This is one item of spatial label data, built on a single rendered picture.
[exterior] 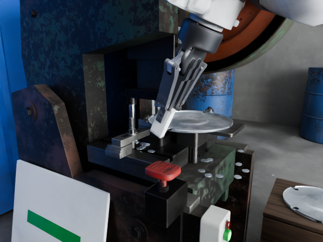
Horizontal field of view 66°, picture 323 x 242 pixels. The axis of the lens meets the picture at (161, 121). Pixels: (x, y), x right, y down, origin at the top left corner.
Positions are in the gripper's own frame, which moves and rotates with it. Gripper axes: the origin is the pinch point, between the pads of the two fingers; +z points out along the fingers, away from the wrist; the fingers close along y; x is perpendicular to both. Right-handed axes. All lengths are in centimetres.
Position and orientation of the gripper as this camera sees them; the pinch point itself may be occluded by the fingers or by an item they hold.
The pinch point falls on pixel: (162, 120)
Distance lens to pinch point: 51.9
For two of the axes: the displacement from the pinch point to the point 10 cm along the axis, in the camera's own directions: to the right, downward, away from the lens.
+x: -7.5, -5.4, 3.8
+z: -3.6, 8.2, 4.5
